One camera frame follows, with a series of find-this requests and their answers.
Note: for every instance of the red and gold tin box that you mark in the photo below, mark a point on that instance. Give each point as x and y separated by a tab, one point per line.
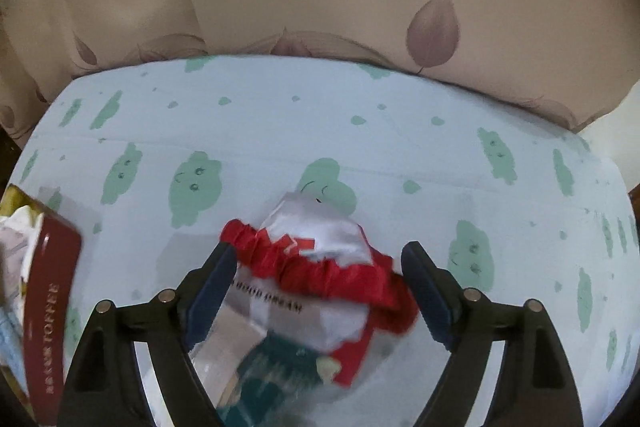
50	307

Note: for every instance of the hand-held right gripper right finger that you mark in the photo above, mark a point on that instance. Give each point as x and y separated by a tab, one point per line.
430	302

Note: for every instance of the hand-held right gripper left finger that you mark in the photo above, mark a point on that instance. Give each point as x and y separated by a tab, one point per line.
210	302

